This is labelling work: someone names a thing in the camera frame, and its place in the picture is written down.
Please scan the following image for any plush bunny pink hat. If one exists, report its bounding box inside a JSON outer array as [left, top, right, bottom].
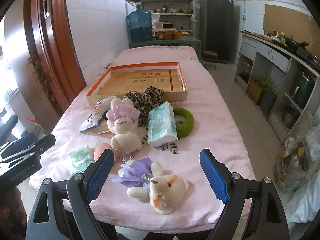
[[106, 97, 143, 164]]

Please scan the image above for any orange rimmed cardboard tray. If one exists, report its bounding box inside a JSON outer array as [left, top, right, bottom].
[[86, 62, 188, 105]]

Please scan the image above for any potted green plant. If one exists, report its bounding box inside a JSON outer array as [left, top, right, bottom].
[[247, 76, 272, 105]]

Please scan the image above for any black wok pan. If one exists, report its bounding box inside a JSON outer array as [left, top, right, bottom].
[[285, 37, 309, 52]]

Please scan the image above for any green ring toy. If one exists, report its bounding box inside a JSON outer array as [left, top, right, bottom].
[[173, 107, 194, 139]]

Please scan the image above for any pink table blanket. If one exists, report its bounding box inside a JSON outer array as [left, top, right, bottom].
[[29, 46, 254, 233]]

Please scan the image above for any large green tissue pack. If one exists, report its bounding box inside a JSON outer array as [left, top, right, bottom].
[[148, 101, 178, 147]]

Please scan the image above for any plush bunny purple bow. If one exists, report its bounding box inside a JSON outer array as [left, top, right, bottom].
[[112, 157, 189, 215]]

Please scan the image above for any small green tissue pack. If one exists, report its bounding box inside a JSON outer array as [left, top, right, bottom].
[[69, 146, 94, 175]]

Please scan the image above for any red wooden door frame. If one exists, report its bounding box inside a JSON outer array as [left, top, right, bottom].
[[26, 0, 86, 112]]

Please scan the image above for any blue water jug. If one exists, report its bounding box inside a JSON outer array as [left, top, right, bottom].
[[126, 0, 153, 43]]

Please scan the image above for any leopard print scrunchie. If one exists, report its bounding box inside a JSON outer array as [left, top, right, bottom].
[[124, 86, 164, 127]]

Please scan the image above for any dark green rice cooker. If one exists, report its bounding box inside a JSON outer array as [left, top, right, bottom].
[[290, 71, 315, 108]]

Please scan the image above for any purple cartoon wipes pack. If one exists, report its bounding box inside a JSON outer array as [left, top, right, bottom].
[[79, 96, 116, 132]]

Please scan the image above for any pink sponge egg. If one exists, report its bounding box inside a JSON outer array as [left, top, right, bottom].
[[93, 142, 117, 161]]

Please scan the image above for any black refrigerator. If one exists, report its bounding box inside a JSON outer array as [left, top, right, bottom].
[[200, 0, 234, 62]]

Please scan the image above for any small round stool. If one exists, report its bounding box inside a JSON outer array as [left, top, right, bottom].
[[201, 50, 217, 70]]

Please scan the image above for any white kitchen counter cabinet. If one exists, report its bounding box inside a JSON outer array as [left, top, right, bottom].
[[235, 33, 319, 142]]

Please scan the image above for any yellow cartoon wipes pack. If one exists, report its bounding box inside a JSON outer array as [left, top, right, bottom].
[[86, 126, 110, 135]]

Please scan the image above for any green metal shelf rack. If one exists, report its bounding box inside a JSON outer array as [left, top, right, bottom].
[[142, 0, 196, 37]]

